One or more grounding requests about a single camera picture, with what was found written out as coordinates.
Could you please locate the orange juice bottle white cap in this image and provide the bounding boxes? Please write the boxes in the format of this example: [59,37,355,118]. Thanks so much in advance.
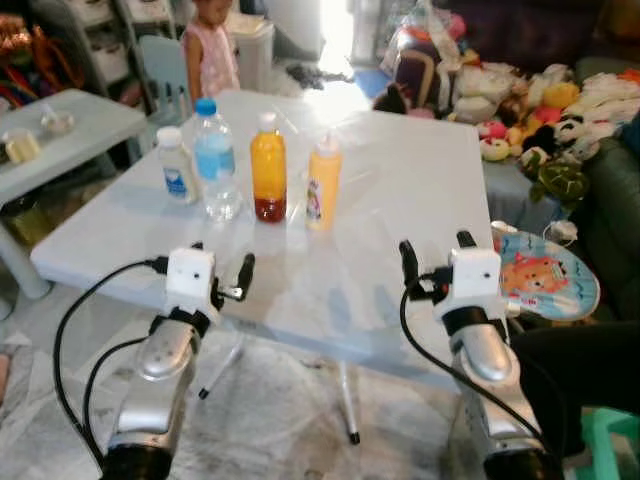
[250,112,288,224]

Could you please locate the white folding table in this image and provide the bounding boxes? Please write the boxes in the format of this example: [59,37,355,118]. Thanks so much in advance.
[30,88,521,446]

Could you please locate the small white bottle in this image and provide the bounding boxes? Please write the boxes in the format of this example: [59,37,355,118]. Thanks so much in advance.
[157,127,199,205]

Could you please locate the tiger print blue cushion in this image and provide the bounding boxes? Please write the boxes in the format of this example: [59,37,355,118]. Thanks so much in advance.
[492,222,601,323]

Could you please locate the clear water bottle blue cap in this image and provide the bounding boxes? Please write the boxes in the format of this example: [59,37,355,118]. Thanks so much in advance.
[192,98,243,223]

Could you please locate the pink plush toy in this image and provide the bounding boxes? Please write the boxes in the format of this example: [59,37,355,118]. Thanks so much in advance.
[478,120,513,163]

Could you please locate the green turtle plush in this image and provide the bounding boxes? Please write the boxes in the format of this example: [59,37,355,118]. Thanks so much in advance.
[520,155,591,206]

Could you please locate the dark green sofa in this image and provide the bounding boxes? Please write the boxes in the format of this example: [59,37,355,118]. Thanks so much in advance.
[575,140,640,321]

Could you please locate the panda plush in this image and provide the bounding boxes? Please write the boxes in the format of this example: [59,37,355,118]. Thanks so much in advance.
[545,113,591,156]

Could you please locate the white plush toy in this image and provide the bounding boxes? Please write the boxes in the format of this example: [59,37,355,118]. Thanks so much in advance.
[455,62,531,126]

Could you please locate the small grey table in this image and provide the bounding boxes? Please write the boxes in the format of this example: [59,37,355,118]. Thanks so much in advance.
[0,88,151,301]

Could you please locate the person's leg black trousers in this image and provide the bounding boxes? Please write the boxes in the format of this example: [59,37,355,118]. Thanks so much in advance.
[510,320,640,471]

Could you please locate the yellow plush toy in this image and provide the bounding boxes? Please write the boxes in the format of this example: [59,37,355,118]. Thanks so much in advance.
[540,80,581,111]

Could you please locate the light blue child chair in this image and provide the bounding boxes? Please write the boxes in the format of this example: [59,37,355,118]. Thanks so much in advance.
[135,35,193,126]

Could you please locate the small glass bowl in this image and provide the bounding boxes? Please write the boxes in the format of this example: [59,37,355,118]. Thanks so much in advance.
[40,110,76,136]

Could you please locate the child in pink dress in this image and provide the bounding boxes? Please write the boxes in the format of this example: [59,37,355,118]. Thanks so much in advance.
[183,0,241,99]

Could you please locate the white lidded bin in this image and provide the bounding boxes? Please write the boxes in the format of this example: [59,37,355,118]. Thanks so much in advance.
[228,12,276,93]

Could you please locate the pale yellow cup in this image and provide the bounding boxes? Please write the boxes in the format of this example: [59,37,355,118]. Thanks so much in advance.
[3,130,43,164]

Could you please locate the grey shelf rack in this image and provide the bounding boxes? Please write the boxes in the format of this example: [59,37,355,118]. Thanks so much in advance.
[30,0,186,101]

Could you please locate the green plastic stool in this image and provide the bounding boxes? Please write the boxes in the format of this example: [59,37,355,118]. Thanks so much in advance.
[575,408,640,480]

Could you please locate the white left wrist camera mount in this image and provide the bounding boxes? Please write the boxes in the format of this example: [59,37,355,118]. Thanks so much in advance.
[165,247,219,311]

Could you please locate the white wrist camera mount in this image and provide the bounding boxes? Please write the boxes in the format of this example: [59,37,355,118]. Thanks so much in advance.
[165,247,219,311]
[447,248,503,311]

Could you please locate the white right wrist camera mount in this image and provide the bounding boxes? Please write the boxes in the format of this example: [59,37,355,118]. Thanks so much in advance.
[447,248,503,311]

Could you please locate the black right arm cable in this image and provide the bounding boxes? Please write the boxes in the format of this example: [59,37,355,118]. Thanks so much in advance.
[399,283,548,443]

